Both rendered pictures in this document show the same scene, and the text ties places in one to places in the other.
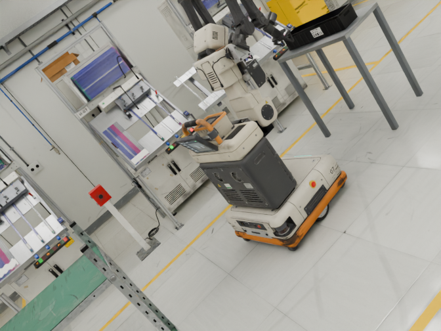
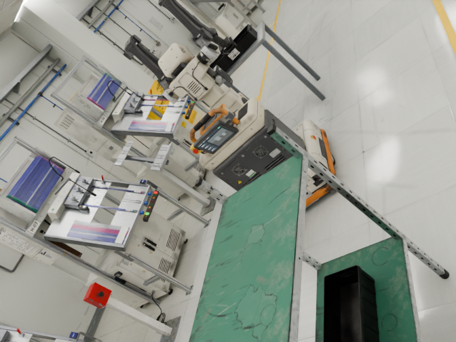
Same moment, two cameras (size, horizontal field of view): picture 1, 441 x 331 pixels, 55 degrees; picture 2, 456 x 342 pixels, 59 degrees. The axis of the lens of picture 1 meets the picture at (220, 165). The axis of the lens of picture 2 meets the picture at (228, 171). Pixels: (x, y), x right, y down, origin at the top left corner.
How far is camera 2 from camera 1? 1.50 m
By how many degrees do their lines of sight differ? 30
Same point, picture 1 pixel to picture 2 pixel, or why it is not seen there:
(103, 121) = (60, 226)
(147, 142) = (121, 220)
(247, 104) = (231, 99)
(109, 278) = (304, 153)
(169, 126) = (133, 199)
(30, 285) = not seen: outside the picture
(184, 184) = (165, 257)
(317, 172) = (309, 129)
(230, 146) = (252, 115)
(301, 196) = (314, 146)
